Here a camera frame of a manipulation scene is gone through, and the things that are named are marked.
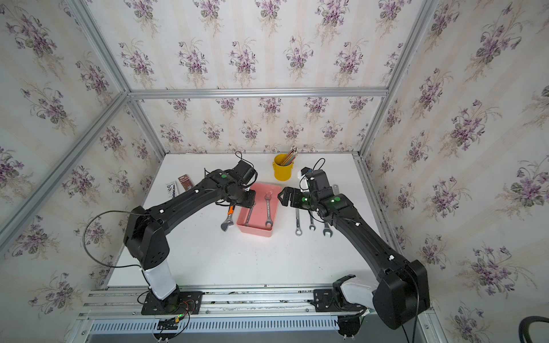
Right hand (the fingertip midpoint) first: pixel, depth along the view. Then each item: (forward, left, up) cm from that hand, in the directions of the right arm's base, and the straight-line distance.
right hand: (289, 197), depth 79 cm
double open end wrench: (+5, +9, -18) cm, 21 cm away
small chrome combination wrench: (-2, -11, -19) cm, 22 cm away
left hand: (+1, +15, -6) cm, 16 cm away
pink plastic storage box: (-1, +14, -18) cm, 23 cm away
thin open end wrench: (+2, +17, -18) cm, 25 cm away
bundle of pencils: (+27, -1, -6) cm, 27 cm away
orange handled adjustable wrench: (-1, +26, -18) cm, 32 cm away
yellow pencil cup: (+27, +3, -17) cm, 32 cm away
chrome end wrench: (-5, -4, -19) cm, 20 cm away
